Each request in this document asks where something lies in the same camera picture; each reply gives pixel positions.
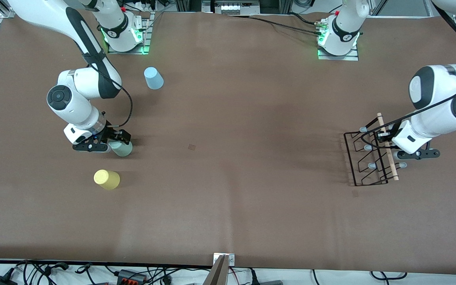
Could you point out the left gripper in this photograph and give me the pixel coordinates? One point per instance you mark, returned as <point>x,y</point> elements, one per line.
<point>389,135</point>

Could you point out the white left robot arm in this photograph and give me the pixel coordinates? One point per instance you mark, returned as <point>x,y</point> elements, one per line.
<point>437,85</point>

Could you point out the grey camera post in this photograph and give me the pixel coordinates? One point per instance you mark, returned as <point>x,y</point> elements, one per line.
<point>217,275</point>

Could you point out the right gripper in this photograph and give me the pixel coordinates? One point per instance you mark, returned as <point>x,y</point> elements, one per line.
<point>112,134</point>

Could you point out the black orange connector block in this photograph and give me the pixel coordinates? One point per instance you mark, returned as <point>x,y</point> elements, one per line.
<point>131,276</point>

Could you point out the black plug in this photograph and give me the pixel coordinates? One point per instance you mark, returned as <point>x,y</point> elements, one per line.
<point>253,277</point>

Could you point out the yellow plastic cup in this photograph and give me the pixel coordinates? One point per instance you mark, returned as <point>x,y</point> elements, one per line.
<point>107,180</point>

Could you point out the white power strip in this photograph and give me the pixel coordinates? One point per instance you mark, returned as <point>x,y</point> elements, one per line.
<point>145,6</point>

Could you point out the white socket strip device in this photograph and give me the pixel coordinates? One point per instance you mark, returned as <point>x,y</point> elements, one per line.
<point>232,8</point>

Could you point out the small metal bracket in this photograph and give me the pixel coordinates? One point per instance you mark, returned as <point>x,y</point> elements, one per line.
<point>231,259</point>

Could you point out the mint green plastic cup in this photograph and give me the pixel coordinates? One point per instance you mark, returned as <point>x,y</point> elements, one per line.
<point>124,149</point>

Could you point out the light blue plastic cup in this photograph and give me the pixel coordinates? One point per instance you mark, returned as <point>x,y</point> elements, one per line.
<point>153,78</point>

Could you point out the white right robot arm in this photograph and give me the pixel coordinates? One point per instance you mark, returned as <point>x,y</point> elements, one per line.
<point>77,83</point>

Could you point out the grey box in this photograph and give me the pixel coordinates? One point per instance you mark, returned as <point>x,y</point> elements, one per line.
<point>271,282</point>

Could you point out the black power adapter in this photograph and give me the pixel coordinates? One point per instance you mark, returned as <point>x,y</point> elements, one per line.
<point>0,281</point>

